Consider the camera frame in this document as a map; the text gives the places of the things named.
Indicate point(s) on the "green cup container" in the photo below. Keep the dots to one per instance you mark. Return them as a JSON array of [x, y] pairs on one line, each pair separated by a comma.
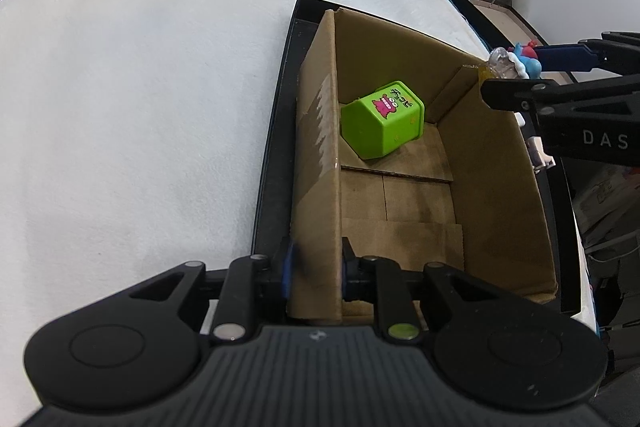
[[382, 122]]

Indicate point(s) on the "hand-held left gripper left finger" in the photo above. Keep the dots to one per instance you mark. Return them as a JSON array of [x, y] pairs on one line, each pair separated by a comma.
[[290, 272]]

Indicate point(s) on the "cardboard box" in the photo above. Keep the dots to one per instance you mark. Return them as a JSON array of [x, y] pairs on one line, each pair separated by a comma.
[[490, 187]]

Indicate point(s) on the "black tray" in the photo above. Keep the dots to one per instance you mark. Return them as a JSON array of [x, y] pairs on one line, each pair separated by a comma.
[[280, 147]]

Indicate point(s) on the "black box with brown inside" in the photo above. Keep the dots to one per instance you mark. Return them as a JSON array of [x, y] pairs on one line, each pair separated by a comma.
[[495, 14]]

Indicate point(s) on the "red and blue toy figure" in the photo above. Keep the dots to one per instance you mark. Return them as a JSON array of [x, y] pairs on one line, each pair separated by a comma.
[[532, 64]]

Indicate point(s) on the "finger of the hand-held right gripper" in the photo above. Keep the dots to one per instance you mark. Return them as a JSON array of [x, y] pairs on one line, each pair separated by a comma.
[[570, 57], [505, 94]]

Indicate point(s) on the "small glass bottle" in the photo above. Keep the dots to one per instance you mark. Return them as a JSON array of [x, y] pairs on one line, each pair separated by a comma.
[[500, 63]]

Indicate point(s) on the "clear plastic packaging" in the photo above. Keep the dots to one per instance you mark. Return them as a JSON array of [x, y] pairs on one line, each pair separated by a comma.
[[607, 194]]

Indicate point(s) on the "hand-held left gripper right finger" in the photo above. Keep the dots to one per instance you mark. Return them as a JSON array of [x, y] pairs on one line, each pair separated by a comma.
[[352, 272]]

